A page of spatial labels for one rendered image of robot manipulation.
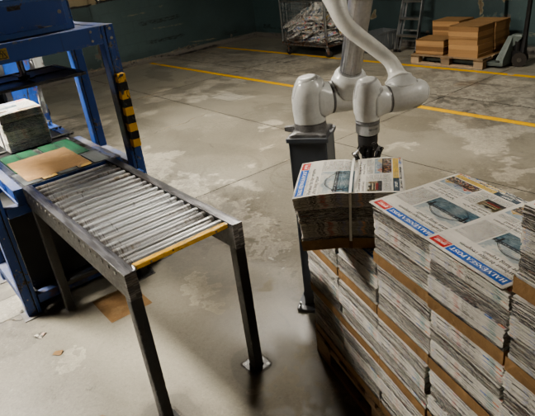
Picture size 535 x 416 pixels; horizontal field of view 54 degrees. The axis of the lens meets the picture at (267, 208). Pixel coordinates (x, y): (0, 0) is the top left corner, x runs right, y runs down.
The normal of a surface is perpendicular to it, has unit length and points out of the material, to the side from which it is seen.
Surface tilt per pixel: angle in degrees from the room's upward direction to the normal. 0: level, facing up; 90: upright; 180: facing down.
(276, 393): 0
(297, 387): 0
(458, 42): 90
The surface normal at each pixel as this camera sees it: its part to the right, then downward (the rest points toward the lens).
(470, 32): -0.78, 0.36
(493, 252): -0.11, -0.89
